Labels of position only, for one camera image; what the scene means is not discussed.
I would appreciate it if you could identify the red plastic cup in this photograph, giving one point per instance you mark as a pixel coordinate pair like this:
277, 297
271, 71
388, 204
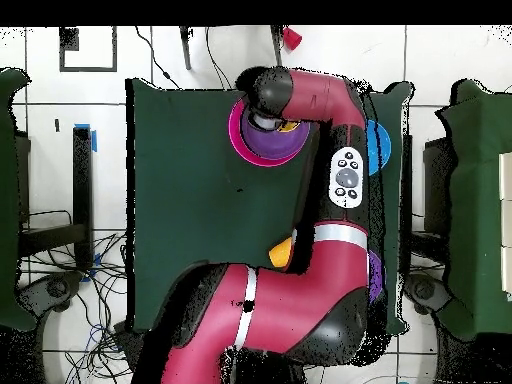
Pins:
292, 38

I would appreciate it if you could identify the black square floor frame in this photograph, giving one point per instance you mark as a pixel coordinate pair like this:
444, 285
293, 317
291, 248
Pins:
68, 40

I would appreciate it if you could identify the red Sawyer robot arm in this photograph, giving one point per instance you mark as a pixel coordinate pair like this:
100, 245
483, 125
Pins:
300, 288

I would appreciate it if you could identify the blue tape strip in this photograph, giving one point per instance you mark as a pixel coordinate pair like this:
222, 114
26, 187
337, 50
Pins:
94, 142

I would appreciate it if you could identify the orange plastic cup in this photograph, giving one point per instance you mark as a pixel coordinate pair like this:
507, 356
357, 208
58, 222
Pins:
280, 254

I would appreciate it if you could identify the purple plastic bowl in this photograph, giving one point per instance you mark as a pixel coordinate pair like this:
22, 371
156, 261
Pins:
276, 142
375, 276

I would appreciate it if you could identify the grey tripod leg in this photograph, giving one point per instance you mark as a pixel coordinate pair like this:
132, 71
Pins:
276, 44
185, 48

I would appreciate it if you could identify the light blue plastic bowl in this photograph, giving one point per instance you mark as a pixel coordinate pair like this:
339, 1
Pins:
380, 148

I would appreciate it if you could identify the black power strip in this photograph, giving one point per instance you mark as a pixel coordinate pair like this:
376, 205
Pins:
128, 340

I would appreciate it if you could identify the black office chair base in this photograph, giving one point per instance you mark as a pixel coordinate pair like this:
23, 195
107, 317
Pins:
56, 288
424, 291

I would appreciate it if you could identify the dark green table cloth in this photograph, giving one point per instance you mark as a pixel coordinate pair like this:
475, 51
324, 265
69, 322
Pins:
180, 200

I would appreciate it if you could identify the pink plastic bowl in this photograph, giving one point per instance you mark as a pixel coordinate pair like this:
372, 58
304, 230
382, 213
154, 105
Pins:
236, 136

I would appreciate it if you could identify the yellow plastic cup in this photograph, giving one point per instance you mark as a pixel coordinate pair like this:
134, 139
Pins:
288, 126

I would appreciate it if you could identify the black table frame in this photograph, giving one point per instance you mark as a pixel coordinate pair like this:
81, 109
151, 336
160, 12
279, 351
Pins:
82, 180

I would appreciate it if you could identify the green cloth side table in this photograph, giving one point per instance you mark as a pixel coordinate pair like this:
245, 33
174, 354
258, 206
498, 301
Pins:
8, 200
476, 200

